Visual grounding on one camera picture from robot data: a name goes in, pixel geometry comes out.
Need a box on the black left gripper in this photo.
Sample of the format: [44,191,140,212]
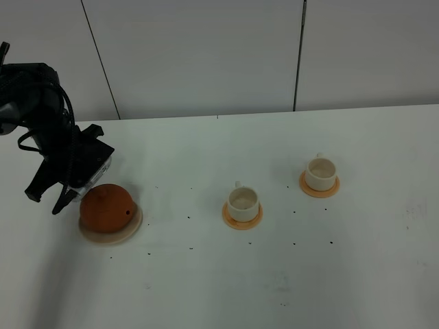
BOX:
[25,112,78,215]

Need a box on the brown clay teapot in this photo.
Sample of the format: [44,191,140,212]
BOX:
[80,184,134,234]

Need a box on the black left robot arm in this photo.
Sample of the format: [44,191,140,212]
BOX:
[1,63,78,215]

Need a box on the beige round teapot coaster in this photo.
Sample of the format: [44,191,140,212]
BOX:
[78,203,143,245]

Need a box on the near white teacup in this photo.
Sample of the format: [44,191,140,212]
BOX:
[226,181,260,223]

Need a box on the white teacup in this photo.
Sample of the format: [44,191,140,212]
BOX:
[305,153,337,192]
[226,181,260,223]

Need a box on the near orange saucer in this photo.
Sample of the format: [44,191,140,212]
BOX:
[222,202,263,230]

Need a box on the orange saucer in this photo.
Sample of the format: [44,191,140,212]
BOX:
[299,171,340,198]
[222,202,263,230]

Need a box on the far orange saucer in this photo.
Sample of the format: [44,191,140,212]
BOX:
[299,171,340,198]

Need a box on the far white teacup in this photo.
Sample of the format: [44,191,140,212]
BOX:
[305,153,337,192]

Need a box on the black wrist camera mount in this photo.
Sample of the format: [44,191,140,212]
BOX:
[69,124,115,202]

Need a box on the black braided cable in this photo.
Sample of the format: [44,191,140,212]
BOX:
[0,41,78,188]

